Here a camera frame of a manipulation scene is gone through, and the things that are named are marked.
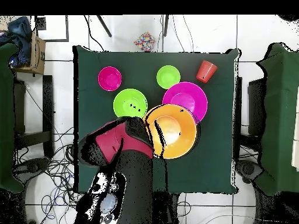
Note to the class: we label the colourful patterned box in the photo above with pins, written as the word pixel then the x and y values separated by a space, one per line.
pixel 144 42

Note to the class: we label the black pedestal leg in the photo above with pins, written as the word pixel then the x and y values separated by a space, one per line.
pixel 247 169
pixel 30 166

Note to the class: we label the green cloth covered side table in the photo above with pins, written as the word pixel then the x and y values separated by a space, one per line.
pixel 5 116
pixel 280 116

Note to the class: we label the large orange bowl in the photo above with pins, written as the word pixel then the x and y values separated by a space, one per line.
pixel 182 140

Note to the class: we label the black tripod leg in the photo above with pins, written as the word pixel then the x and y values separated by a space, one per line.
pixel 165 25
pixel 104 26

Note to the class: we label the black metal frame stand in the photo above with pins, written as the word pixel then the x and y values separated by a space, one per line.
pixel 257 107
pixel 48 116

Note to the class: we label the dark green table cloth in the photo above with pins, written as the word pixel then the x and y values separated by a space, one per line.
pixel 198 168

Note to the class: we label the brown cardboard box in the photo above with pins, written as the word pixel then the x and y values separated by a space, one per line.
pixel 38 58

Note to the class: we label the thin black square frame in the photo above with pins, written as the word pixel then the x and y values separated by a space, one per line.
pixel 56 40

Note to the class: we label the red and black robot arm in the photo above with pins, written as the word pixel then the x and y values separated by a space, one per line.
pixel 130 144

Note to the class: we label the small green bowl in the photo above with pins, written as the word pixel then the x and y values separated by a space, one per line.
pixel 168 77

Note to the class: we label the large green bowl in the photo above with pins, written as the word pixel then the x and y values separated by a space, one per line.
pixel 126 102

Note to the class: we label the blue cloth bundle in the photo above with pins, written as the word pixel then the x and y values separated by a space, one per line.
pixel 19 30

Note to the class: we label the large pink bowl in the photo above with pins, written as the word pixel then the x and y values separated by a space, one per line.
pixel 193 95

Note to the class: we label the small pink bowl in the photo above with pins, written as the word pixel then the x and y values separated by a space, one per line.
pixel 109 78

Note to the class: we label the red-orange cup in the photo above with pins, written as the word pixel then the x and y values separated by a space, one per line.
pixel 206 71

